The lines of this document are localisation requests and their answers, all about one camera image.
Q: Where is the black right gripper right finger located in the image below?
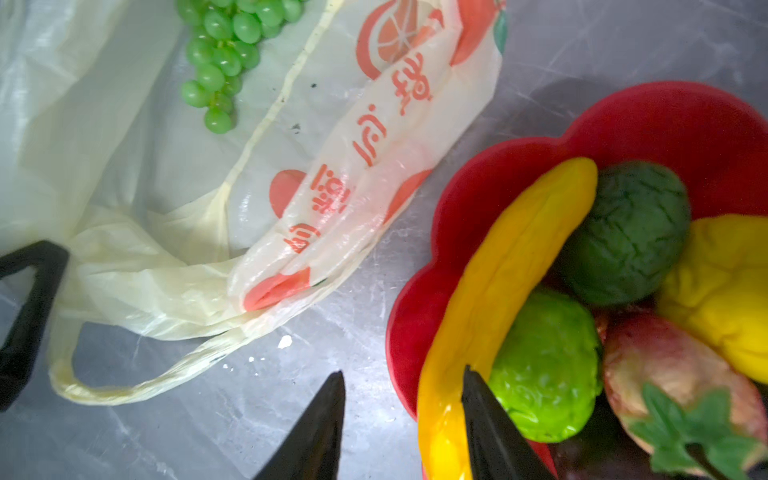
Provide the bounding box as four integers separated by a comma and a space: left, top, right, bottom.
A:
461, 365, 555, 480

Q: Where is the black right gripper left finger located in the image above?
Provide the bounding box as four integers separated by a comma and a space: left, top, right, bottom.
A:
253, 371, 346, 480

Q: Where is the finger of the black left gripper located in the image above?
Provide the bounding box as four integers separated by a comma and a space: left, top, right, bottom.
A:
1, 240, 70, 412

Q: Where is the light green fake fruit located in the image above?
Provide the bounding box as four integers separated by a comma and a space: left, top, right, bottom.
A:
488, 288, 603, 444

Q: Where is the red fake strawberry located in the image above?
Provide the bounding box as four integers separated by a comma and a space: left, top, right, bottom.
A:
602, 312, 767, 479

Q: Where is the yellow printed plastic bag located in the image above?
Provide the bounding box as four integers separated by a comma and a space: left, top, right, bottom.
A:
1, 1, 507, 406

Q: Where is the orange yellow fake banana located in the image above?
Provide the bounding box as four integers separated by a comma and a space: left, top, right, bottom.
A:
417, 157, 598, 479

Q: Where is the green fake lime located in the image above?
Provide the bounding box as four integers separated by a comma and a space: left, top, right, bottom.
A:
556, 161, 692, 307

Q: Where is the yellow fake lemon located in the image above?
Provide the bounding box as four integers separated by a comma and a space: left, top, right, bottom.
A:
655, 214, 767, 384

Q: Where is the red flower-shaped plate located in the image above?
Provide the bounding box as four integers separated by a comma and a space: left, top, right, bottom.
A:
385, 80, 768, 480

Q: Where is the green fake grape bunch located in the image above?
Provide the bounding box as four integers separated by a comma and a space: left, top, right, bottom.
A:
175, 0, 304, 134

